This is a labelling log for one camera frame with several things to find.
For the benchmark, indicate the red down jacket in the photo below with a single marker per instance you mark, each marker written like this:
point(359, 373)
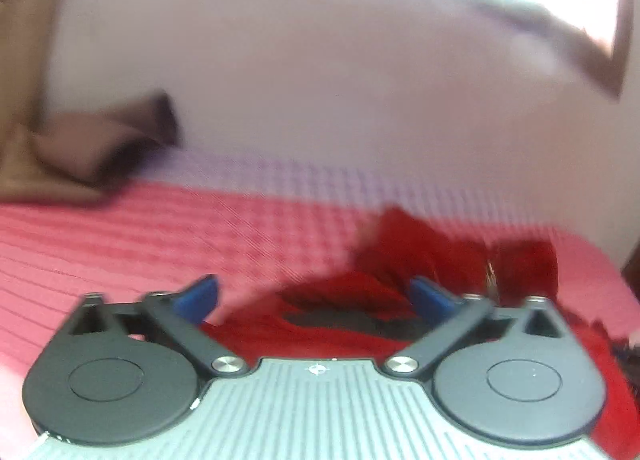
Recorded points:
point(350, 340)

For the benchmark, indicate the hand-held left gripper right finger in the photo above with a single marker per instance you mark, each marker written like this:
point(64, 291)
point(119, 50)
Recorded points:
point(432, 301)

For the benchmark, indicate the brown folded cloth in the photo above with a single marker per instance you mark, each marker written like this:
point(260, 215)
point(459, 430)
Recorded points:
point(100, 150)

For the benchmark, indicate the bed with pink checked sheet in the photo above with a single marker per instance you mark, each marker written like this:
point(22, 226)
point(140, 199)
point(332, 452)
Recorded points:
point(150, 240)

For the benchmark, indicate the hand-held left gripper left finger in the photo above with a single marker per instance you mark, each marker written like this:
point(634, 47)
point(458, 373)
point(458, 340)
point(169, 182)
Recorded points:
point(196, 299)

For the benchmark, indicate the beige curtain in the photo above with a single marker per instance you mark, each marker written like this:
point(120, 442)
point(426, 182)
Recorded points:
point(25, 40)

